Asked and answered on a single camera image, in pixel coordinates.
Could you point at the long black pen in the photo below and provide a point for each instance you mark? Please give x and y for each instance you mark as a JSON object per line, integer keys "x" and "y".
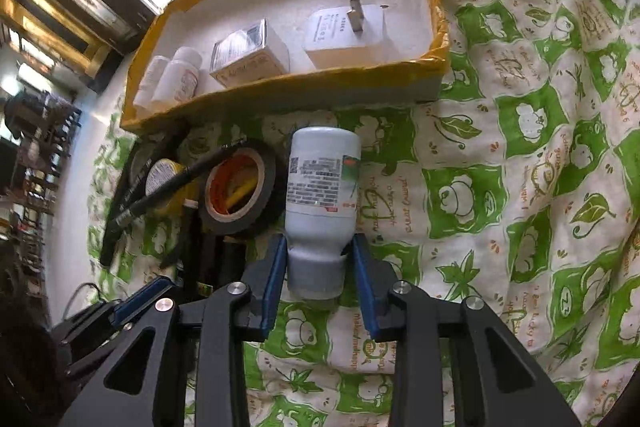
{"x": 117, "y": 207}

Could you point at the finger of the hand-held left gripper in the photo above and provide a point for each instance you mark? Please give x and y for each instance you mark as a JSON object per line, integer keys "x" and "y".
{"x": 142, "y": 302}

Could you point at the small white bottle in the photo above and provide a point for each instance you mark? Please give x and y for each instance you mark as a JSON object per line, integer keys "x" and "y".
{"x": 175, "y": 77}
{"x": 147, "y": 82}

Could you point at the small white barcode box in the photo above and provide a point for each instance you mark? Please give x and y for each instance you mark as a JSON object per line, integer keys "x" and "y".
{"x": 250, "y": 57}

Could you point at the white power adapter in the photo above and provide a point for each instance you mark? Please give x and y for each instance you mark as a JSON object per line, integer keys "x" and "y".
{"x": 345, "y": 42}

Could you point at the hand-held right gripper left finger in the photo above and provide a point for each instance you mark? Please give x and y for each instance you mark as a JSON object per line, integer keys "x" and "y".
{"x": 272, "y": 287}

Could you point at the black tape roll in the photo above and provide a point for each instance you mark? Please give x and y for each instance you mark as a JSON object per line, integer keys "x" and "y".
{"x": 272, "y": 202}

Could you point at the large white green-label bottle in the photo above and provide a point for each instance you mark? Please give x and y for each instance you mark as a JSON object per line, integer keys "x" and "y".
{"x": 320, "y": 187}

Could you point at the small yellow jar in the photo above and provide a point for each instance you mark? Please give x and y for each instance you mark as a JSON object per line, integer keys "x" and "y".
{"x": 162, "y": 179}

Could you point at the yellow framed glass door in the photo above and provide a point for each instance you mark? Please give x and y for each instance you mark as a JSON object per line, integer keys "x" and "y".
{"x": 60, "y": 37}

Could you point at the dark wooden chair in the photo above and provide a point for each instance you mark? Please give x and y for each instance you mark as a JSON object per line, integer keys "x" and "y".
{"x": 45, "y": 122}

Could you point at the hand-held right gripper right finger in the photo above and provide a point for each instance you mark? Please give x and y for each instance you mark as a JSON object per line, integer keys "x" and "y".
{"x": 367, "y": 287}

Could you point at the green printed blanket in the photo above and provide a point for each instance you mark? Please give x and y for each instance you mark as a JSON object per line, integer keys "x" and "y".
{"x": 500, "y": 107}

